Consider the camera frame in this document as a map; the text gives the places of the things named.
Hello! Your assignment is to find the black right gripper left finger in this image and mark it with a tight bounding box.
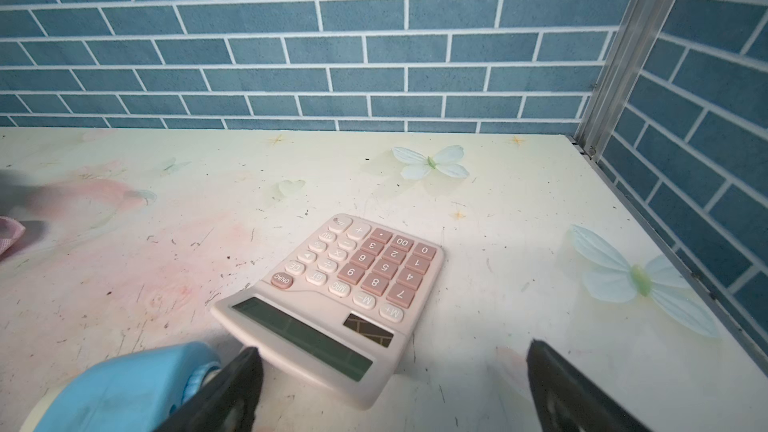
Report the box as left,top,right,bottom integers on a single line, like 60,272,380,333
157,347,264,432

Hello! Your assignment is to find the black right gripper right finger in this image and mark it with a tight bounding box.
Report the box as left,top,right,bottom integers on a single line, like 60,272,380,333
526,340,648,431

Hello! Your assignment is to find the pink student backpack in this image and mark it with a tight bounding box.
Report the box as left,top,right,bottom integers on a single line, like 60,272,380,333
0,216,26,255

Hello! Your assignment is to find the blue electric pencil sharpener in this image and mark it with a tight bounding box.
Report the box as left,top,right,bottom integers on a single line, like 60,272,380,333
21,342,221,431

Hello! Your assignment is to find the pink desk calculator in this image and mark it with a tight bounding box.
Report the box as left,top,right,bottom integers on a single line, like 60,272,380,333
211,214,445,410

